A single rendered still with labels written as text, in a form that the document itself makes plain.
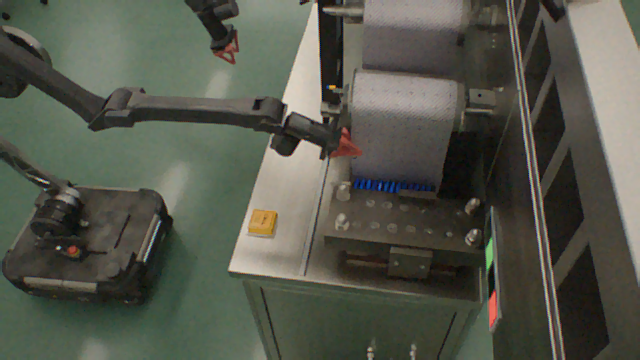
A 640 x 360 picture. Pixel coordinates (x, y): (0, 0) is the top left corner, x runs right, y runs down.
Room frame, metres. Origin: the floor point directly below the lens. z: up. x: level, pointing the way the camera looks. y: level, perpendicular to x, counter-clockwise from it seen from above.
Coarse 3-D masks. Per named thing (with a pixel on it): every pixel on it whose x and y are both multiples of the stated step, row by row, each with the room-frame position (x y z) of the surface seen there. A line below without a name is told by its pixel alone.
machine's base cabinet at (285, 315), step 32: (256, 288) 0.67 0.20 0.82; (288, 288) 0.65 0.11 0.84; (256, 320) 0.67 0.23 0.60; (288, 320) 0.66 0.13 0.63; (320, 320) 0.64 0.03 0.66; (352, 320) 0.62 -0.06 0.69; (384, 320) 0.60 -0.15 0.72; (416, 320) 0.58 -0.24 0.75; (448, 320) 0.57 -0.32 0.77; (288, 352) 0.66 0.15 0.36; (320, 352) 0.64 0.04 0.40; (352, 352) 0.62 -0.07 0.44; (384, 352) 0.60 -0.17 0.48; (448, 352) 0.56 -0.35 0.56
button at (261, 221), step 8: (256, 216) 0.83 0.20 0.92; (264, 216) 0.83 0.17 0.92; (272, 216) 0.83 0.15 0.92; (248, 224) 0.81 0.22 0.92; (256, 224) 0.81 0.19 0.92; (264, 224) 0.81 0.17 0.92; (272, 224) 0.81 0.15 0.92; (256, 232) 0.79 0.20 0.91; (264, 232) 0.79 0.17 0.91; (272, 232) 0.79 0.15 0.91
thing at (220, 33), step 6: (216, 24) 1.41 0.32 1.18; (222, 24) 1.43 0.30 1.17; (228, 24) 1.48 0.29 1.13; (210, 30) 1.40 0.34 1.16; (216, 30) 1.40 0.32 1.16; (222, 30) 1.41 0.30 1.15; (228, 30) 1.44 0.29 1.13; (216, 36) 1.40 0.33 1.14; (222, 36) 1.41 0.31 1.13; (228, 36) 1.41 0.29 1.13; (216, 42) 1.40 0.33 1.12; (222, 42) 1.39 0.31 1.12; (210, 48) 1.39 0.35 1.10
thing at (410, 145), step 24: (360, 120) 0.87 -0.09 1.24; (384, 120) 0.86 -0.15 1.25; (408, 120) 0.85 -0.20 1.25; (360, 144) 0.87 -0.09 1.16; (384, 144) 0.86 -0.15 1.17; (408, 144) 0.85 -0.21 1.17; (432, 144) 0.84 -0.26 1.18; (384, 168) 0.86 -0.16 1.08; (408, 168) 0.85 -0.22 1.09; (432, 168) 0.83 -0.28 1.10
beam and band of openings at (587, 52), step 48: (528, 0) 0.90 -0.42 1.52; (576, 0) 0.66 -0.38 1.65; (528, 48) 0.77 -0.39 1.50; (576, 48) 0.55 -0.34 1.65; (624, 48) 0.54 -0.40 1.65; (528, 96) 0.68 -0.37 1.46; (576, 96) 0.49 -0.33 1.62; (624, 96) 0.45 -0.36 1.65; (576, 144) 0.43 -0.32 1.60; (624, 144) 0.37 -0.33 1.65; (576, 192) 0.44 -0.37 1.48; (624, 192) 0.31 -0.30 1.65; (576, 240) 0.32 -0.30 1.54; (624, 240) 0.25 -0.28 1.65; (576, 288) 0.30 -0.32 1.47; (624, 288) 0.21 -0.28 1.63; (576, 336) 0.24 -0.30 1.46; (624, 336) 0.17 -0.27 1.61
